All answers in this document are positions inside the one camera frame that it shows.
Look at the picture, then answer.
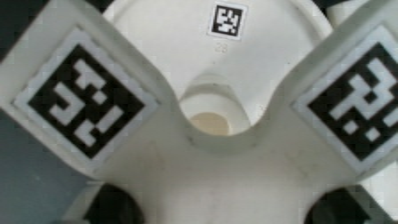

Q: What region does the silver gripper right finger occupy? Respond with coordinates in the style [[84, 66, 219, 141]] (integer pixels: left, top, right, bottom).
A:
[[305, 185, 392, 224]]

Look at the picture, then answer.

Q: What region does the white round table top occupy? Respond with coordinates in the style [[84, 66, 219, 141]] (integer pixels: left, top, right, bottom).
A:
[[100, 0, 398, 224]]

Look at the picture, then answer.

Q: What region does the white cylindrical table leg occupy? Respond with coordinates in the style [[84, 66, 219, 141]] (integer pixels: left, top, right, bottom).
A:
[[180, 74, 251, 136]]

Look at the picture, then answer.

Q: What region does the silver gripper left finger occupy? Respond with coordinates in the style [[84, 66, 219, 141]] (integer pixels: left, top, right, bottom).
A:
[[61, 181, 148, 224]]

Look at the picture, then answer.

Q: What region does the white cross-shaped table base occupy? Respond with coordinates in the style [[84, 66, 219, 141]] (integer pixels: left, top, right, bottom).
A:
[[0, 0, 398, 224]]

